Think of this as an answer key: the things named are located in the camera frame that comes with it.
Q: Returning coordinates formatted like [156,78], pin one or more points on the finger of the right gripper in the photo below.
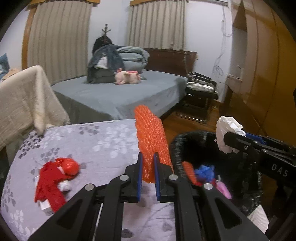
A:
[256,138]
[238,142]

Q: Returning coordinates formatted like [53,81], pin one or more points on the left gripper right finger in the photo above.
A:
[156,175]

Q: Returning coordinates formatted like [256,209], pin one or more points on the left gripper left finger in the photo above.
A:
[139,175]

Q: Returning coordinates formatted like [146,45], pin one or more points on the orange foam net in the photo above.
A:
[151,139]
[189,171]

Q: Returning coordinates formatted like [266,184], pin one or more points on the blue plastic bag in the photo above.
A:
[205,174]

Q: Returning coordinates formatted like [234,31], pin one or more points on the pink face mask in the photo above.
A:
[220,186]

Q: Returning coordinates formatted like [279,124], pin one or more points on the red plastic bag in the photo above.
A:
[69,166]

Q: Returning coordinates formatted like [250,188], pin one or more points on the red sock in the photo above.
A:
[47,187]

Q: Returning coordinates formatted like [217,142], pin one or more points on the white printed box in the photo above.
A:
[45,207]

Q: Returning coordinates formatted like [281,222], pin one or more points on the black lined trash bin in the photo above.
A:
[236,170]

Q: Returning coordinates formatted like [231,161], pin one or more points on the grey floral quilt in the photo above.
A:
[103,150]

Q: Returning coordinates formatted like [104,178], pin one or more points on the brown wooden wardrobe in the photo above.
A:
[260,87]

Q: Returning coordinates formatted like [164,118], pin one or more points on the black metal chair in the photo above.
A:
[200,92]

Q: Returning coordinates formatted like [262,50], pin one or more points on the bed with grey sheet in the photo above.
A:
[87,103]

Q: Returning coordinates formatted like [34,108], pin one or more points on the pink plush pig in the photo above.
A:
[127,77]

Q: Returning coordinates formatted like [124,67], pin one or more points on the dark wooden headboard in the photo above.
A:
[171,61]

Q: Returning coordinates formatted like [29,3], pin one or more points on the folded grey blanket pile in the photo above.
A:
[107,60]

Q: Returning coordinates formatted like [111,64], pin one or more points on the beige quilt over chair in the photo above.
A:
[27,100]

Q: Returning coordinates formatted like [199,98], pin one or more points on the wooden coat stand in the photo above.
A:
[103,40]

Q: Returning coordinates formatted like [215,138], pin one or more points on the white air conditioner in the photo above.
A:
[219,1]

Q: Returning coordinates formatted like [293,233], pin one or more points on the right beige curtain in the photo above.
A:
[157,24]

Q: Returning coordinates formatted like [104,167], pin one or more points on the beige curtain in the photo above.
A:
[58,39]
[157,24]

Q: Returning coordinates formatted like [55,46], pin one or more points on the left beige curtain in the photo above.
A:
[58,39]

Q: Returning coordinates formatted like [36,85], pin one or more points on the blue white cloth pile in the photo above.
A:
[4,65]

